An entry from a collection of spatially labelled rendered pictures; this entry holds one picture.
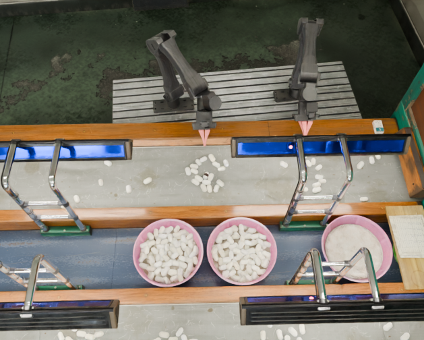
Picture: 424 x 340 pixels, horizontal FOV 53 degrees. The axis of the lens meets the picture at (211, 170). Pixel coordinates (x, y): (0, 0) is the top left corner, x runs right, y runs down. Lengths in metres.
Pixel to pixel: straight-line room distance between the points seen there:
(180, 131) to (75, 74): 1.54
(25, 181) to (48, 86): 1.42
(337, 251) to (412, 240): 0.29
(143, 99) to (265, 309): 1.28
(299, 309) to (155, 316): 0.58
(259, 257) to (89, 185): 0.76
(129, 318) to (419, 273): 1.07
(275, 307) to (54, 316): 0.61
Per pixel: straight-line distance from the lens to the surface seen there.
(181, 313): 1.60
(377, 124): 2.02
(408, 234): 1.81
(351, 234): 1.78
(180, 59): 1.75
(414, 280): 1.75
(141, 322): 1.61
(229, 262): 1.65
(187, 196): 1.75
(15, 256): 1.89
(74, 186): 1.86
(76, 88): 3.19
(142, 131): 1.91
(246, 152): 1.47
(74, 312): 1.28
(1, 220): 1.87
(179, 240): 1.69
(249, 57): 3.25
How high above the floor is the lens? 2.31
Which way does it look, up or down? 60 degrees down
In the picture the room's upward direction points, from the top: straight up
